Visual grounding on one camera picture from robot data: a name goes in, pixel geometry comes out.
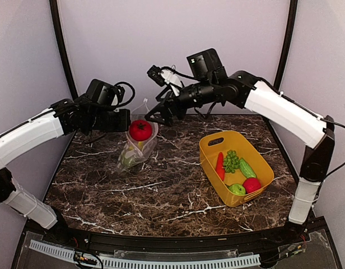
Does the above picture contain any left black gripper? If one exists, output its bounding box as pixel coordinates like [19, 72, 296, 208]
[88, 108, 130, 131]

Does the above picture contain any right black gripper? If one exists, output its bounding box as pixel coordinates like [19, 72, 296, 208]
[145, 77, 217, 126]

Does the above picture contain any red tomato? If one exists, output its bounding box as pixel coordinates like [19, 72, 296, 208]
[129, 119, 152, 142]

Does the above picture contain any clear zip top bag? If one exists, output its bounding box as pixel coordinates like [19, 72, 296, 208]
[116, 98, 158, 173]

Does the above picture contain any yellow bell pepper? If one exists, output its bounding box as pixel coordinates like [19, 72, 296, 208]
[137, 141, 146, 151]

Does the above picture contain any light green chayote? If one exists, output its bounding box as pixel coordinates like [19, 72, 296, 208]
[118, 152, 140, 169]

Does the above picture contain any yellow plastic basket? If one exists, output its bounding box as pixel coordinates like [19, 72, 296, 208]
[199, 131, 274, 207]

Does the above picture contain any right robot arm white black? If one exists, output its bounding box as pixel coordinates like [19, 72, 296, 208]
[145, 66, 337, 243]

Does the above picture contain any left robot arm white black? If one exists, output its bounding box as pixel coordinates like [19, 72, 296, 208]
[0, 96, 130, 244]

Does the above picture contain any red chili pepper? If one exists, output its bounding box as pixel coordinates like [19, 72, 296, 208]
[215, 152, 225, 181]

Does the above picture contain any green grape bunch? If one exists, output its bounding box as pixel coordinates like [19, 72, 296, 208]
[223, 150, 240, 173]

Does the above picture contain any green bitter gourd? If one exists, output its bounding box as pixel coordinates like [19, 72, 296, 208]
[239, 158, 257, 179]

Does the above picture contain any green apple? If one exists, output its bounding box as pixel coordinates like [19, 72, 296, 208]
[228, 183, 246, 196]

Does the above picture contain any red pomegranate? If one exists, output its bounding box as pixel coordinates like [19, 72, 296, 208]
[243, 178, 262, 194]

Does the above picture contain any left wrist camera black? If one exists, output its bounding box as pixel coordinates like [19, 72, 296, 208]
[84, 78, 136, 110]

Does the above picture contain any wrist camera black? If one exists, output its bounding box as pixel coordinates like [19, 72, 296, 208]
[84, 78, 136, 110]
[147, 48, 228, 96]

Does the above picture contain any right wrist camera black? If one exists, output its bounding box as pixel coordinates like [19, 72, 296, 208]
[147, 48, 228, 96]

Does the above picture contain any left black frame post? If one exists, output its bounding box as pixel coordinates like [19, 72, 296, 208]
[49, 0, 78, 99]

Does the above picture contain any black frame post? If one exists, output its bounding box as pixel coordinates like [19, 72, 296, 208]
[49, 0, 78, 99]
[273, 0, 298, 90]

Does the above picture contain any grey slotted cable duct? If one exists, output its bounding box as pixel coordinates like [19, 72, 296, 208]
[29, 239, 261, 269]

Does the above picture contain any right black frame post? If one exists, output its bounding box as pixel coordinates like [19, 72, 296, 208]
[273, 0, 298, 90]

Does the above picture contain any black front rail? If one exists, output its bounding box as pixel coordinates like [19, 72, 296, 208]
[45, 227, 310, 255]

